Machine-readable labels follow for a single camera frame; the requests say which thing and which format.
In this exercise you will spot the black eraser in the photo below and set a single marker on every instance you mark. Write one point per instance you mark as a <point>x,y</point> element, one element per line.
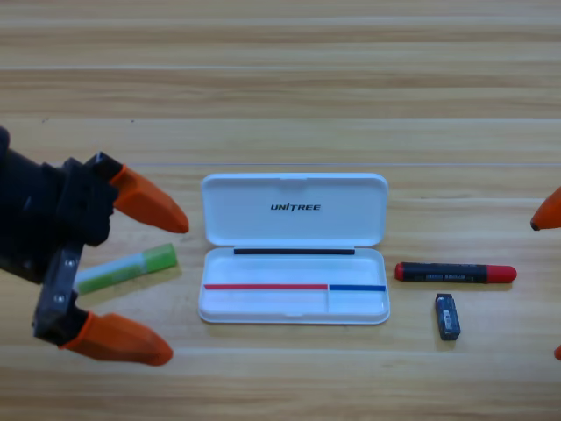
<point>448,318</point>

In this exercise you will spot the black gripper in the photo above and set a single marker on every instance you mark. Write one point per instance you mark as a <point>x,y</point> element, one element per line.
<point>48,206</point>

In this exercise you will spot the white Unitree pencil case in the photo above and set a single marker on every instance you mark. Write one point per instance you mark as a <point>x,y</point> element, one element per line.
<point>293,228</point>

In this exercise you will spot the red and black marker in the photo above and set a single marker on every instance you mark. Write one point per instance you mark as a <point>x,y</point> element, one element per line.
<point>451,273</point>

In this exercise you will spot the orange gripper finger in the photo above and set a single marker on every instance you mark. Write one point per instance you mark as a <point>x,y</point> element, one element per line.
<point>558,353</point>
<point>550,217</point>
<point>118,340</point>

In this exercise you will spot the green and white pen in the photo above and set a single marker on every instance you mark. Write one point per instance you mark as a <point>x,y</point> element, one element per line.
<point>131,267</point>

